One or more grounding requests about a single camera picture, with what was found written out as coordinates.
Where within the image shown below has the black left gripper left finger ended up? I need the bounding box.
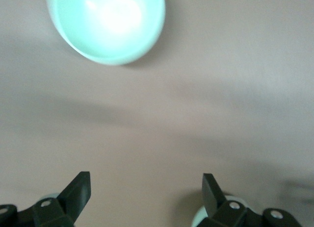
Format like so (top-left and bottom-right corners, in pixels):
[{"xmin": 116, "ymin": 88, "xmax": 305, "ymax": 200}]
[{"xmin": 0, "ymin": 171, "xmax": 92, "ymax": 227}]

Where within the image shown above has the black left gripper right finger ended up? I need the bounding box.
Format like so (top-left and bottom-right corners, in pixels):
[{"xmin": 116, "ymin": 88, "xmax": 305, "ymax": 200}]
[{"xmin": 200, "ymin": 173, "xmax": 301, "ymax": 227}]

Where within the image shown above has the pale green bowl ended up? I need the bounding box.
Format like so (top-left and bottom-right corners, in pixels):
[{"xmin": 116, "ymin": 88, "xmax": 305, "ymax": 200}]
[
  {"xmin": 191, "ymin": 194, "xmax": 248, "ymax": 227},
  {"xmin": 46, "ymin": 0, "xmax": 166, "ymax": 66}
]

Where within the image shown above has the brown table cover cloth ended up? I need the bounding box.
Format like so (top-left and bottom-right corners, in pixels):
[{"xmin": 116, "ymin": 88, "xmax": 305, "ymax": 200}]
[{"xmin": 0, "ymin": 0, "xmax": 314, "ymax": 227}]

